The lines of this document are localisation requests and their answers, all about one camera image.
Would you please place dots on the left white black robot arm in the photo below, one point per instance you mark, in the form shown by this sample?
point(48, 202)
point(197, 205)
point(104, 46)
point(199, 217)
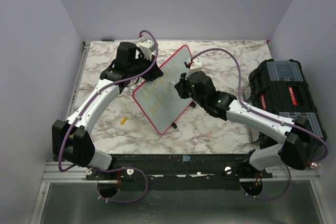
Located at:
point(72, 137)

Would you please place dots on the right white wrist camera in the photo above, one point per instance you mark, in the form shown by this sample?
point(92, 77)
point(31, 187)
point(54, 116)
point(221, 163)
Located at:
point(193, 66)

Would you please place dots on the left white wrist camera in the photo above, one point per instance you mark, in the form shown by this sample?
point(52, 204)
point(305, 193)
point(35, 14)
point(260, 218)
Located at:
point(147, 47)

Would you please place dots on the black plastic toolbox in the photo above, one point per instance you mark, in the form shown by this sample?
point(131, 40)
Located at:
point(279, 87)

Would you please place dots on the aluminium rail frame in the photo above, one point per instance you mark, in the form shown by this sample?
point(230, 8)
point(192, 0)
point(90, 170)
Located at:
point(57, 177)

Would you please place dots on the black base frame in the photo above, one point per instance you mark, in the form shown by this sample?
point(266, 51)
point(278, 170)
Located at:
point(137, 172)

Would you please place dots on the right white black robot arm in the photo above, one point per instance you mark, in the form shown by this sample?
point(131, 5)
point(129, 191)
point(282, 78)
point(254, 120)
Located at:
point(294, 146)

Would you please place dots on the yellow marker cap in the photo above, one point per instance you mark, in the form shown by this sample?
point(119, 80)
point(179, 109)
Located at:
point(123, 120)

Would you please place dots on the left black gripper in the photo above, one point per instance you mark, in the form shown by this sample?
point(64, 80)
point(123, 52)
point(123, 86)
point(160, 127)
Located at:
point(155, 72)

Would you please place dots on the pink framed whiteboard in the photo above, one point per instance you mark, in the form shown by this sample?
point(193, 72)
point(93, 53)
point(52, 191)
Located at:
point(158, 99)

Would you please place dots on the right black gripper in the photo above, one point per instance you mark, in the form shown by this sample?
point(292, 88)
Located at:
point(180, 86)

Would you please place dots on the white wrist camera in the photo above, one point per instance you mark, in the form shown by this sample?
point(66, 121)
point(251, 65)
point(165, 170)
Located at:
point(147, 47)
point(193, 66)

